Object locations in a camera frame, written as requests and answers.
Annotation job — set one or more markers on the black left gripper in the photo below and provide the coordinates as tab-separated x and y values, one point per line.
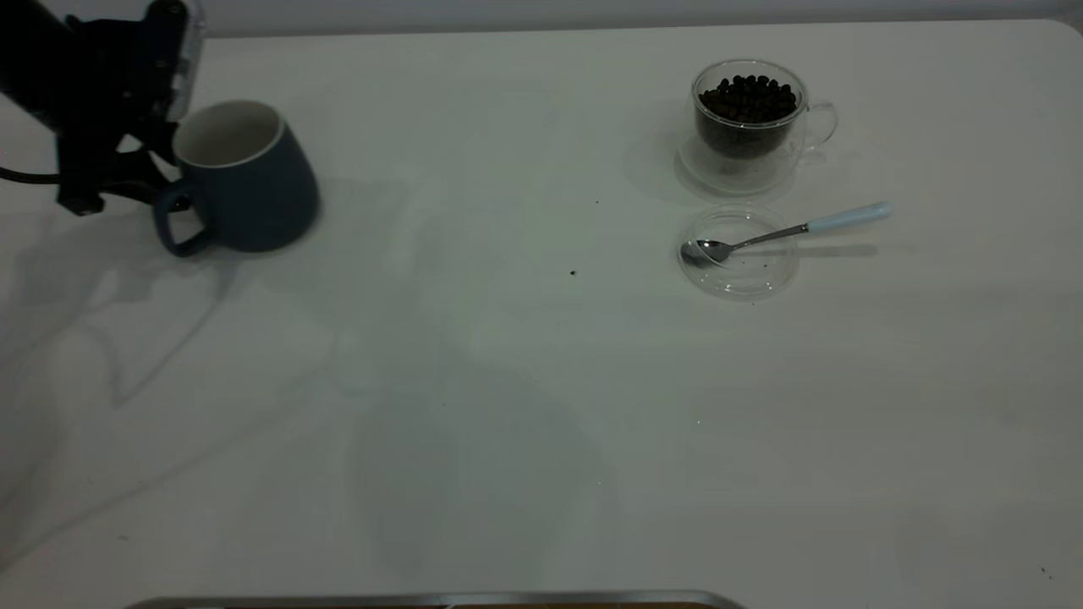
110	76

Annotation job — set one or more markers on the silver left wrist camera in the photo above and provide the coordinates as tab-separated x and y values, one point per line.
186	59

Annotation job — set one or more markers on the silver metal edge strip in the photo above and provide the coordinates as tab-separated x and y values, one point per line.
423	601

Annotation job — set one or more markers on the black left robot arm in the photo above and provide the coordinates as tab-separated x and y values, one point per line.
30	59

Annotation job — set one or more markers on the clear glass saucer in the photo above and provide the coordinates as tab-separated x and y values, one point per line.
744	279

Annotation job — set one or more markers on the dark blue-grey ceramic mug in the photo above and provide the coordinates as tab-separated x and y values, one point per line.
262	199

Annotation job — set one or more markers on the clear double-wall glass cup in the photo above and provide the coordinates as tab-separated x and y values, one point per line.
744	173

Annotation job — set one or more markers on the coffee beans pile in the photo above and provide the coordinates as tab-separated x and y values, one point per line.
749	101

